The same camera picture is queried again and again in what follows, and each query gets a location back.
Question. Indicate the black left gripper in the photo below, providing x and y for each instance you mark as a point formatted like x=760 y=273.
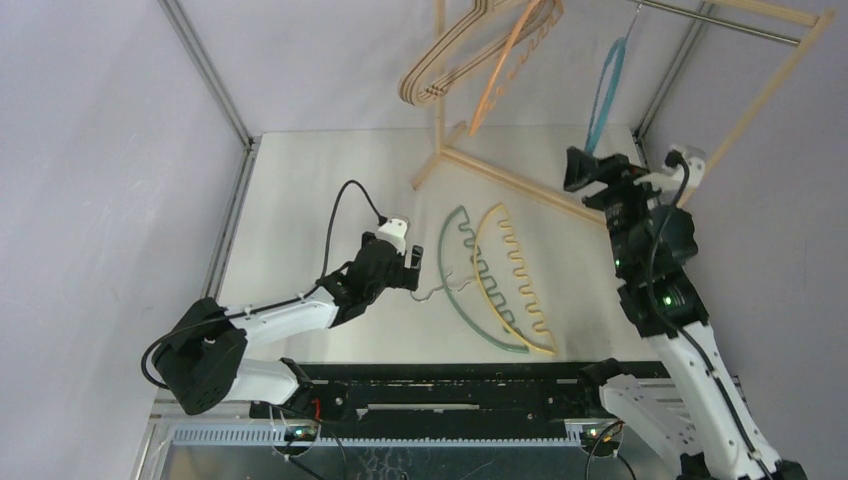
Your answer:
x=410 y=273

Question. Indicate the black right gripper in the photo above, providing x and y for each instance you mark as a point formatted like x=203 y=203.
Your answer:
x=611 y=195

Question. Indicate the green plastic hanger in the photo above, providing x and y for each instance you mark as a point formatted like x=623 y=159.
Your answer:
x=460 y=220

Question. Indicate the blue plastic hanger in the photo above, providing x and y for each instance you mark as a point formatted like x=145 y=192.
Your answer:
x=607 y=86

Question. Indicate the yellow plastic hanger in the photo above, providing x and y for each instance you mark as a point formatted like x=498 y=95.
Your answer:
x=501 y=273

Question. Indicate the orange plastic hanger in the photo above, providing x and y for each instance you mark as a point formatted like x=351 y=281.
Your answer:
x=531 y=28

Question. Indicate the wooden hanger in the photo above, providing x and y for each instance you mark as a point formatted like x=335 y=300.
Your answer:
x=404 y=86
x=409 y=79
x=430 y=93
x=429 y=79

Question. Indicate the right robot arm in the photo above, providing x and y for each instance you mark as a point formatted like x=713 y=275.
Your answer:
x=718 y=438

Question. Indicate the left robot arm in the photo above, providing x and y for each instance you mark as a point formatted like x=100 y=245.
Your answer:
x=206 y=359

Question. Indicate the left circuit board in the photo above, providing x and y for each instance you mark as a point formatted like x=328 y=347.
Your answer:
x=301 y=434

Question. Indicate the circuit board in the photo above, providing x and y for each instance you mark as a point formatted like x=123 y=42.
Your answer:
x=593 y=435
x=301 y=434

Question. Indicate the right circuit board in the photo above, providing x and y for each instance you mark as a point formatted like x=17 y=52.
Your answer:
x=593 y=435

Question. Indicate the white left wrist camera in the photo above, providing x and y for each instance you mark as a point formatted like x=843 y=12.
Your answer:
x=394 y=231

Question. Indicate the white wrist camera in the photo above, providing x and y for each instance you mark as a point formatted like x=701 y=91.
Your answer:
x=682 y=165
x=394 y=231

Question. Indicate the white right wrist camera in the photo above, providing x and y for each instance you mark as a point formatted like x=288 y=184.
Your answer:
x=682 y=165

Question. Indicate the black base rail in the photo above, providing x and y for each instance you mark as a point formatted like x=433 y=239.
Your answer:
x=454 y=402

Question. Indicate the wooden clothes rack frame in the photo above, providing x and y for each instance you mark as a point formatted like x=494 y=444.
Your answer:
x=815 y=24

